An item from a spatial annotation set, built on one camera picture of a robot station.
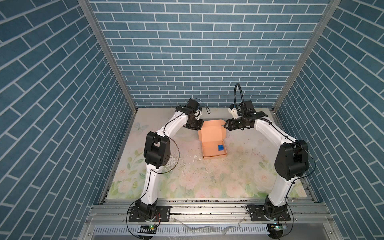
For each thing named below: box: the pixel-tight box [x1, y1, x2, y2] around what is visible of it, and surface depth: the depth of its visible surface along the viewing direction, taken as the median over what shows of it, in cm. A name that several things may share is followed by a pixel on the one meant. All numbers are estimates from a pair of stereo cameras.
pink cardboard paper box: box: [198, 119, 228, 159], surface depth 100 cm
